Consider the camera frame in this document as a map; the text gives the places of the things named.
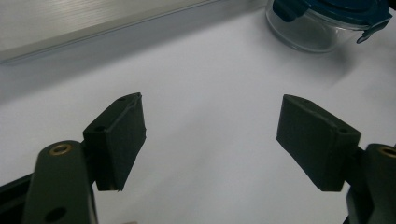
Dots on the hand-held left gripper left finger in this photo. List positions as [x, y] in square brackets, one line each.
[115, 140]

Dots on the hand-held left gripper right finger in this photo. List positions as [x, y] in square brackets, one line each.
[314, 143]

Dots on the round glass container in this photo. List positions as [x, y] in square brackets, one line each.
[308, 32]

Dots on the glass container with blue lid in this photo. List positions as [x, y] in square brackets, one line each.
[339, 11]

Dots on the metal rail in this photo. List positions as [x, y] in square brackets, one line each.
[93, 23]

